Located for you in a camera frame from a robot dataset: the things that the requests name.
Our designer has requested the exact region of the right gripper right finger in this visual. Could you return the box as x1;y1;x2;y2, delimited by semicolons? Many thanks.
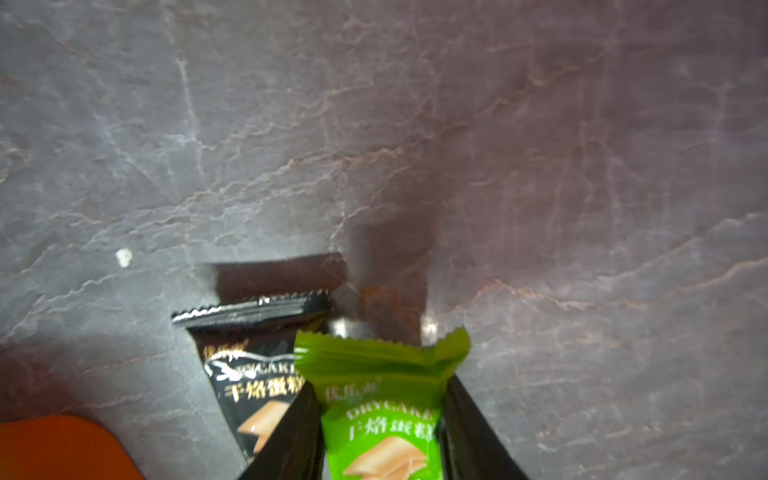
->
438;375;529;480

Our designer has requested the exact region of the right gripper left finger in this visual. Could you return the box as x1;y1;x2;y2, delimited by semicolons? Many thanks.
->
239;383;325;480

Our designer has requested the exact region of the green cookie pack hidden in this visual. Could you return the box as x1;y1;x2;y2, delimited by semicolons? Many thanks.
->
294;328;471;479

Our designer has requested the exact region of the black cookie pack top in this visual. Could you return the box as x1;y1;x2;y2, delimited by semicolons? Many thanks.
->
171;290;332;463

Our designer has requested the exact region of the orange storage box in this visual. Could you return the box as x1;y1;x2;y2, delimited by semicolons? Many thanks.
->
1;415;143;480

